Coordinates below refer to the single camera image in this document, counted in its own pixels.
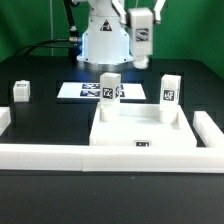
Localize white square table top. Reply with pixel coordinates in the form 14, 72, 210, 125
89, 103, 197, 147

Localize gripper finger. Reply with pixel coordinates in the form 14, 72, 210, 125
111, 0, 127, 26
153, 0, 166, 24

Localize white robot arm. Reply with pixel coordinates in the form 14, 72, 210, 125
77, 0, 166, 71

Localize white marker sheet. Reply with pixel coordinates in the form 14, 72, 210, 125
57, 82, 146, 100

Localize white U-shaped fence wall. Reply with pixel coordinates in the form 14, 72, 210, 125
0, 111, 224, 173

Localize black cables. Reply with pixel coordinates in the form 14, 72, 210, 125
13, 37, 83, 57

